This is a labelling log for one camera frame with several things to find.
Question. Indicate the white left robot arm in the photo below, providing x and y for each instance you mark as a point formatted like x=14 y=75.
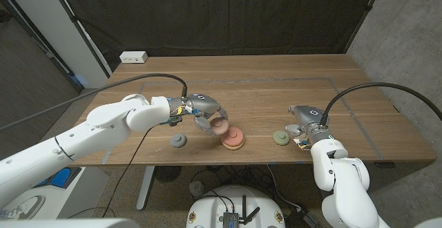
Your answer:
x=86 y=138

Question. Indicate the white table leg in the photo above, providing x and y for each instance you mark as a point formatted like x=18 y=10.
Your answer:
x=145 y=186

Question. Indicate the grey round floor object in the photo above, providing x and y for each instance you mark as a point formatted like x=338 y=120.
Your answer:
x=197 y=188

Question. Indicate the black backdrop stand pole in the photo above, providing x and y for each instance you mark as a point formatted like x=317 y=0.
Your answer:
x=366 y=14
x=79 y=31

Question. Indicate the blue foot pedal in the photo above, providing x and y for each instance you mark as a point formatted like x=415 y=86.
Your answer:
x=61 y=177

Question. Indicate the radio box with black antennas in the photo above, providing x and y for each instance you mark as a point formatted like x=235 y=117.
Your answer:
x=230 y=218

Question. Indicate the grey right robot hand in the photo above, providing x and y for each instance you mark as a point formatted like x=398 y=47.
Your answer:
x=309 y=115

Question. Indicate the black round floor fan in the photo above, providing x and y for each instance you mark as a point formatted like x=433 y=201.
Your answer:
x=167 y=173

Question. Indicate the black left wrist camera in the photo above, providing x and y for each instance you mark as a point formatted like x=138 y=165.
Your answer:
x=175 y=120

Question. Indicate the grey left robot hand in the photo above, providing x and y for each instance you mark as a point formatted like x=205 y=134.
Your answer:
x=202 y=103

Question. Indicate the white sneaker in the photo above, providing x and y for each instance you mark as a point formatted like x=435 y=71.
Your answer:
x=24 y=207

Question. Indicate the white power strip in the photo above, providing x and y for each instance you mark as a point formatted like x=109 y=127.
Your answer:
x=133 y=57

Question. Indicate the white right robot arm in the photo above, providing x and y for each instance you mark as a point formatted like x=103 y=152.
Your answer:
x=345 y=186

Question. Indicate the black backdrop curtain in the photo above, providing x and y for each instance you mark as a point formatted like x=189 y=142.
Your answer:
x=221 y=14

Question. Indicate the white robot torso edge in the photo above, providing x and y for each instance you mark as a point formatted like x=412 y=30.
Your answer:
x=69 y=224

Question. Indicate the black power adapter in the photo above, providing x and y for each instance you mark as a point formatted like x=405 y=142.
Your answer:
x=298 y=218

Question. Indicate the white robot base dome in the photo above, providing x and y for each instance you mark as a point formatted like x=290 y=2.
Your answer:
x=210 y=207

